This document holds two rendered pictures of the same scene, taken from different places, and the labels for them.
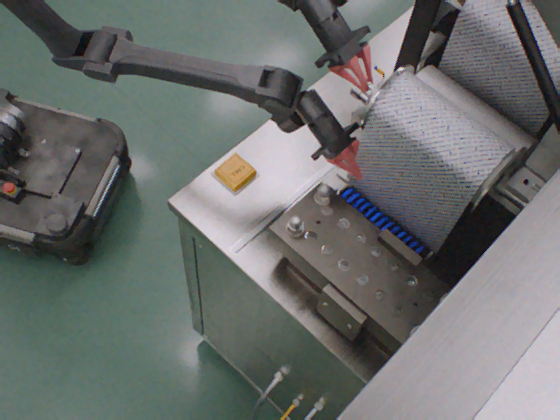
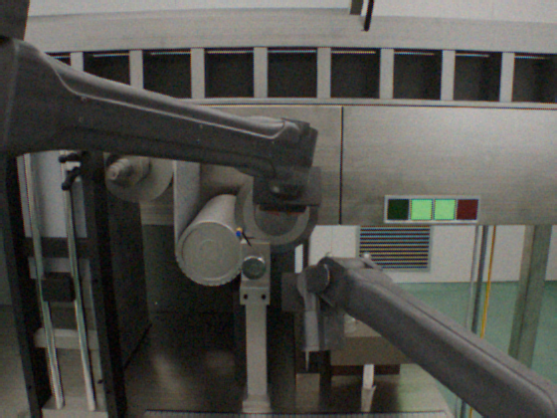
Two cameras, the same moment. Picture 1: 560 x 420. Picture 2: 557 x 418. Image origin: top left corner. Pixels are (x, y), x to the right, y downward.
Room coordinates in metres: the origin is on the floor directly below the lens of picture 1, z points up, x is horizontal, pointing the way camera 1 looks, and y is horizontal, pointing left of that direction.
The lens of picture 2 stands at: (1.27, 0.45, 1.43)
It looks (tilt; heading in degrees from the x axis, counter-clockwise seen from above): 11 degrees down; 233
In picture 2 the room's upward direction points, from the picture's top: straight up
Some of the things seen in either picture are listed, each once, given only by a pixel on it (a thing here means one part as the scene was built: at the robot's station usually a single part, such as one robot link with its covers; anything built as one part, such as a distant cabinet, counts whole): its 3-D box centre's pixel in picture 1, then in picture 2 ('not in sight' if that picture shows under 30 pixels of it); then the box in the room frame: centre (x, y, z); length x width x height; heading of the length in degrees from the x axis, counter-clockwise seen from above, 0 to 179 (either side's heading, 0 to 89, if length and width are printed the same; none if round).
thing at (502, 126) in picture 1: (464, 126); (219, 234); (0.83, -0.35, 1.17); 0.26 x 0.12 x 0.12; 53
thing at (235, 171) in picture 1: (235, 171); not in sight; (0.82, 0.10, 0.91); 0.07 x 0.07 x 0.02; 53
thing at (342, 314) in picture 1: (339, 314); not in sight; (0.49, -0.15, 0.96); 0.10 x 0.03 x 0.11; 53
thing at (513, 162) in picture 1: (498, 181); not in sight; (0.65, -0.38, 1.25); 0.15 x 0.01 x 0.15; 143
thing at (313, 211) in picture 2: (387, 99); (276, 212); (0.81, -0.18, 1.25); 0.15 x 0.01 x 0.15; 143
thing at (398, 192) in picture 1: (401, 196); (305, 263); (0.69, -0.24, 1.11); 0.23 x 0.01 x 0.18; 53
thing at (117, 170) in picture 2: not in sight; (116, 170); (1.06, -0.26, 1.33); 0.06 x 0.03 x 0.03; 53
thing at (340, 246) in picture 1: (366, 272); (357, 305); (0.57, -0.20, 1.00); 0.40 x 0.16 x 0.06; 53
